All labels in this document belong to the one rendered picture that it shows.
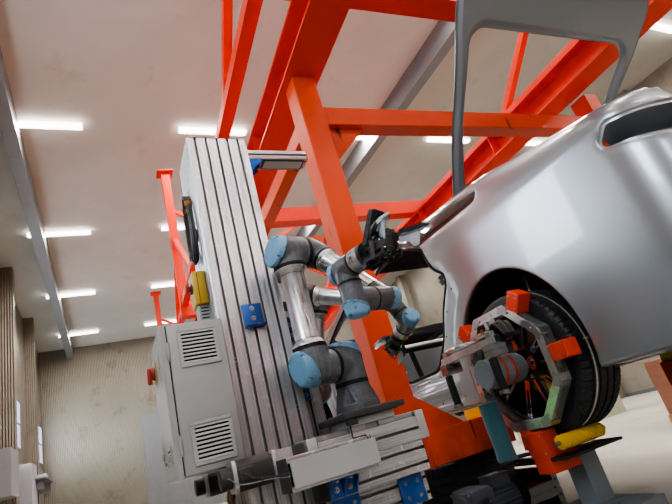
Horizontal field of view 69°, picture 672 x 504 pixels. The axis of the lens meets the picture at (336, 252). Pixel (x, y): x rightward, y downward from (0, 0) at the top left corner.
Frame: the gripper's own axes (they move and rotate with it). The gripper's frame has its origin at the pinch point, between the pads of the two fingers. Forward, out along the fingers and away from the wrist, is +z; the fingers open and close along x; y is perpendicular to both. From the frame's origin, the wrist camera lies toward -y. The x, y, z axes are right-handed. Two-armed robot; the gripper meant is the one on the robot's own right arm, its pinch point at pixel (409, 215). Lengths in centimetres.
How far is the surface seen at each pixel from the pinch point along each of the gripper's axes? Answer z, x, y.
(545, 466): -55, -114, 66
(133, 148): -654, -97, -544
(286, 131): -160, -79, -186
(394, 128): -95, -124, -155
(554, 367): -30, -103, 30
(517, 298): -34, -100, -1
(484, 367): -57, -95, 23
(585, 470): -47, -129, 70
